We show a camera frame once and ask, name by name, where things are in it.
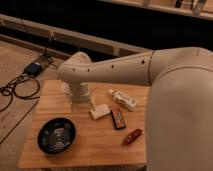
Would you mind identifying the red snack packet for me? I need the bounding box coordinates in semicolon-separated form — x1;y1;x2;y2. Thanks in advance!
123;129;142;145

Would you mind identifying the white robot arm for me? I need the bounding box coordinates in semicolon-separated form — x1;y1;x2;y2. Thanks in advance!
58;47;213;171

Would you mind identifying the black power adapter box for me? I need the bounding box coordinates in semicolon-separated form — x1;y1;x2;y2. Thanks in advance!
24;55;53;76

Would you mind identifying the dark orange snack bar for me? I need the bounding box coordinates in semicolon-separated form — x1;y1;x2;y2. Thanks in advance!
111;107;126;130

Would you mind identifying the black ceramic bowl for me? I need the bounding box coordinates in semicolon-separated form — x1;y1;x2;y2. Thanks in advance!
37;118;76;154

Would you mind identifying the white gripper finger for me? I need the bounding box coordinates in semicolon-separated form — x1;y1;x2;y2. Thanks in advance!
91;104;111;120

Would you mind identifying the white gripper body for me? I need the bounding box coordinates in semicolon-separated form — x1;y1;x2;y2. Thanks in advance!
62;82;91;103

